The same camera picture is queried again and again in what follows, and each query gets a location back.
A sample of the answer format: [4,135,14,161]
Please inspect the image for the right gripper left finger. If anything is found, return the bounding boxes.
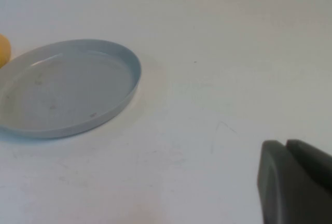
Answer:
[256,140,332,224]

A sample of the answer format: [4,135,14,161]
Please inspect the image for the blue-grey round plate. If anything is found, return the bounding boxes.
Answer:
[0,38,142,139]

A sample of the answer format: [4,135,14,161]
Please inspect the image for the plain yellow mango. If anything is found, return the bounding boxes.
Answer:
[0,34,12,69]

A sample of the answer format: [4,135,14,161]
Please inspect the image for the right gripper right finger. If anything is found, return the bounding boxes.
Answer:
[286,138,332,185]

